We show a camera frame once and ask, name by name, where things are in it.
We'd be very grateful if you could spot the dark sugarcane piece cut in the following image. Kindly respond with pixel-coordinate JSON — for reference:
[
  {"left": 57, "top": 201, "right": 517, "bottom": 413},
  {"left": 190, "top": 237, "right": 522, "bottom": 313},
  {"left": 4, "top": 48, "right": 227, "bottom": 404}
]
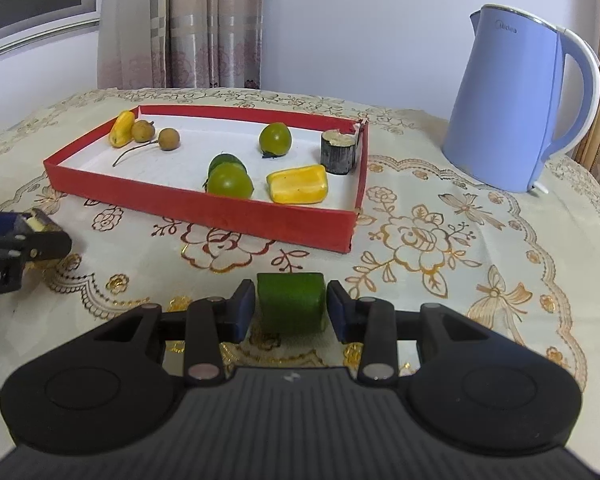
[{"left": 26, "top": 208, "right": 62, "bottom": 232}]

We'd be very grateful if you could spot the green cucumber piece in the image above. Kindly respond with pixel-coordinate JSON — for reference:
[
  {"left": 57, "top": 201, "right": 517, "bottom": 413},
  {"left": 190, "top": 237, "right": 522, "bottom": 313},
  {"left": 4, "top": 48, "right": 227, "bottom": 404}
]
[
  {"left": 257, "top": 272, "right": 326, "bottom": 336},
  {"left": 208, "top": 153, "right": 247, "bottom": 176}
]

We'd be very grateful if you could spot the yellow fruit piece small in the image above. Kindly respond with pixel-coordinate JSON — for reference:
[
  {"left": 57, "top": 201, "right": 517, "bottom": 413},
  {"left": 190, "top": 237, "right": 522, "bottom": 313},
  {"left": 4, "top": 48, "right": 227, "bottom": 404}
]
[{"left": 108, "top": 110, "right": 135, "bottom": 148}]

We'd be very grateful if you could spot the green round fruit near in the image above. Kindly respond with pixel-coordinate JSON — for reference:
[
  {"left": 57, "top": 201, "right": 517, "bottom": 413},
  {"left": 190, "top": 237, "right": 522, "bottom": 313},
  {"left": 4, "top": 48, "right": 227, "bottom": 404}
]
[{"left": 206, "top": 165, "right": 253, "bottom": 200}]

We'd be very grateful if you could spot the green round fruit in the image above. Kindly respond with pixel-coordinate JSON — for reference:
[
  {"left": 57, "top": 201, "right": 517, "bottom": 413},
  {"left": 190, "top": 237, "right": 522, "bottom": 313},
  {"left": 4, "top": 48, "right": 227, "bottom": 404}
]
[
  {"left": 259, "top": 122, "right": 292, "bottom": 158},
  {"left": 206, "top": 165, "right": 253, "bottom": 200}
]

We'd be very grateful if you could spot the yellow fruit piece large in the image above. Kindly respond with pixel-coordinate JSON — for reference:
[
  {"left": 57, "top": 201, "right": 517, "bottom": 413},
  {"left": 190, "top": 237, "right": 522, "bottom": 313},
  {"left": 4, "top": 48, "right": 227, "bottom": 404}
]
[{"left": 266, "top": 165, "right": 328, "bottom": 205}]

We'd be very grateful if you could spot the green cucumber piece in tray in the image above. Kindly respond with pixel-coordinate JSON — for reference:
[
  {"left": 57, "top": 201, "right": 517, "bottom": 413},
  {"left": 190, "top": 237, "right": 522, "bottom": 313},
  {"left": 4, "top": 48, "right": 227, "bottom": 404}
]
[{"left": 208, "top": 153, "right": 247, "bottom": 176}]

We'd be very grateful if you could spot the brown longan fruit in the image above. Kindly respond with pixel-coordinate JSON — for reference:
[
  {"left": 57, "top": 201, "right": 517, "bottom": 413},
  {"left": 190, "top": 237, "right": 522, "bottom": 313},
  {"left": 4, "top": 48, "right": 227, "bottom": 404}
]
[{"left": 131, "top": 119, "right": 156, "bottom": 143}]

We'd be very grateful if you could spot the red shallow tray box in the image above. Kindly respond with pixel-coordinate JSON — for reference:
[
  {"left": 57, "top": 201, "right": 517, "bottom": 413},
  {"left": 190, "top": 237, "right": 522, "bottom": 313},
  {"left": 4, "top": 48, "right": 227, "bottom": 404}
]
[{"left": 44, "top": 104, "right": 370, "bottom": 252}]

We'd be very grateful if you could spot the brown longan with stem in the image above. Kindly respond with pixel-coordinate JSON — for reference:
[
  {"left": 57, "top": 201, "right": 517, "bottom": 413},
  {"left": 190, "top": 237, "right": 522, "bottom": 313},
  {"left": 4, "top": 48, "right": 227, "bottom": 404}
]
[{"left": 112, "top": 128, "right": 181, "bottom": 167}]

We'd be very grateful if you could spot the dark sugarcane stump piece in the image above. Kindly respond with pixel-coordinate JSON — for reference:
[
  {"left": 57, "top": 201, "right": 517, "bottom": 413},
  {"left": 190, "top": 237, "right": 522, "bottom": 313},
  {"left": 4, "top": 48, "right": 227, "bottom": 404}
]
[{"left": 321, "top": 129, "right": 358, "bottom": 176}]

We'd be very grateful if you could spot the embroidered cream tablecloth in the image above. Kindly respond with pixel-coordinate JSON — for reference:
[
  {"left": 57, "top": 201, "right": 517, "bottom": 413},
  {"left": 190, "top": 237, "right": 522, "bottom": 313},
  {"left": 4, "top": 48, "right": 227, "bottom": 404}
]
[{"left": 0, "top": 89, "right": 600, "bottom": 469}]

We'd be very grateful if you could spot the green round fruit far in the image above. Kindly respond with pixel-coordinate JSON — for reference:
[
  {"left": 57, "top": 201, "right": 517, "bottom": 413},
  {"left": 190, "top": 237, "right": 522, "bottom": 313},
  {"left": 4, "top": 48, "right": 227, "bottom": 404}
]
[{"left": 259, "top": 122, "right": 292, "bottom": 158}]

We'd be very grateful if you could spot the blue electric kettle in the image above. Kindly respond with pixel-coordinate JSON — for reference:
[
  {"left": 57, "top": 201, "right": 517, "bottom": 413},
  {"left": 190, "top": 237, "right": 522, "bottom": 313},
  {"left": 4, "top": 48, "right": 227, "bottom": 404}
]
[{"left": 442, "top": 3, "right": 600, "bottom": 193}]

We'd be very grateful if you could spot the beige floral curtain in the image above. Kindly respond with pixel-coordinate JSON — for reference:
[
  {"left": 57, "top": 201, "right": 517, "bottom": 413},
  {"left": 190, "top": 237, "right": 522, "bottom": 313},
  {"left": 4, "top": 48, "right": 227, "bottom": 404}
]
[{"left": 97, "top": 0, "right": 263, "bottom": 89}]

